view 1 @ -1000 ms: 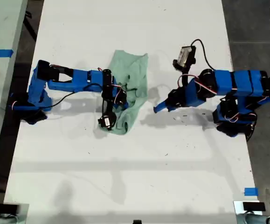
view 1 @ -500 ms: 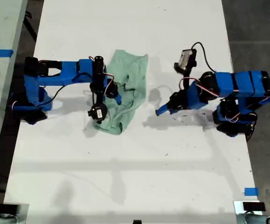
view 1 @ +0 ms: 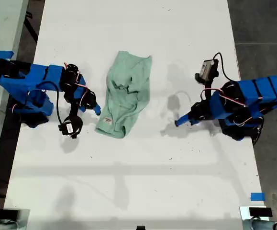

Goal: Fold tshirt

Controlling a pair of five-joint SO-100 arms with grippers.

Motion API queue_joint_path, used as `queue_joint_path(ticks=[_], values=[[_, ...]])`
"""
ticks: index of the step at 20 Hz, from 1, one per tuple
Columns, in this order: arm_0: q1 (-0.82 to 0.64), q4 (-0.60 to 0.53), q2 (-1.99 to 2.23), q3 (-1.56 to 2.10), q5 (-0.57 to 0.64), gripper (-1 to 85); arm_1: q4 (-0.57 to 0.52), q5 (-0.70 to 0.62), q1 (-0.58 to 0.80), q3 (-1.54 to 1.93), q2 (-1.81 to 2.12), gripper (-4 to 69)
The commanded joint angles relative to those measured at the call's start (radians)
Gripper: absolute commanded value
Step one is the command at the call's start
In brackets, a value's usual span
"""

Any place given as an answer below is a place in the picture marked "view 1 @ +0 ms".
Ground black labelled gripper camera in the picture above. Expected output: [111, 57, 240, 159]
[58, 115, 84, 139]

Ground silver black gripper camera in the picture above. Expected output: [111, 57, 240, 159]
[195, 59, 220, 85]

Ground pale green T-shirt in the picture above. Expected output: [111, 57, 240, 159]
[94, 50, 153, 139]

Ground black stand leg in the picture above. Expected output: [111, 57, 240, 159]
[23, 9, 39, 44]

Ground square blue tape piece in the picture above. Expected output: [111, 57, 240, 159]
[250, 192, 266, 202]

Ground black camera cable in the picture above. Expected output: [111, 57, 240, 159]
[36, 80, 65, 125]
[212, 52, 237, 82]

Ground small black box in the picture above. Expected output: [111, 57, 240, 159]
[249, 207, 273, 218]
[0, 209, 19, 220]

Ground pale grey tube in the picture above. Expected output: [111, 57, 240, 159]
[0, 221, 19, 230]
[250, 219, 277, 230]

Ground black arm base cable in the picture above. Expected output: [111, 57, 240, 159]
[252, 117, 266, 147]

